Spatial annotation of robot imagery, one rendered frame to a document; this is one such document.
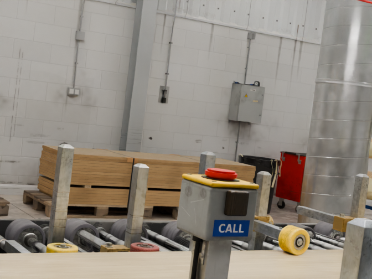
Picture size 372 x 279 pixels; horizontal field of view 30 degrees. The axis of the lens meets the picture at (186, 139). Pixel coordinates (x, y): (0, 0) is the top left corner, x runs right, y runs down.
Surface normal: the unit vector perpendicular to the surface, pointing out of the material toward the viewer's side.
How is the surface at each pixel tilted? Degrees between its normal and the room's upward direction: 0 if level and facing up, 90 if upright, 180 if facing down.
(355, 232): 90
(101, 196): 90
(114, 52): 90
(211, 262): 90
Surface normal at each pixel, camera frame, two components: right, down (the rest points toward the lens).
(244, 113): 0.51, 0.11
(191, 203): -0.84, -0.07
